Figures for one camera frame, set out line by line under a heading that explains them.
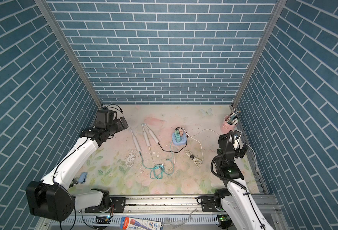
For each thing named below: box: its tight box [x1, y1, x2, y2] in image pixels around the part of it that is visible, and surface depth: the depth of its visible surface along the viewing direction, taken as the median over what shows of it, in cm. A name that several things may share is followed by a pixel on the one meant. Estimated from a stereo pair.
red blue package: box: [120, 216, 162, 230], surface depth 69 cm
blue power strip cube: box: [172, 132, 187, 146], surface depth 98 cm
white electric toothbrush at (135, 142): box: [129, 128, 142, 154], surface depth 98 cm
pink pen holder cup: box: [220, 115, 239, 134], surface depth 100 cm
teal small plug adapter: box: [175, 132, 181, 143], surface depth 96 cm
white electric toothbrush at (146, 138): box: [141, 123, 152, 148], surface depth 101 cm
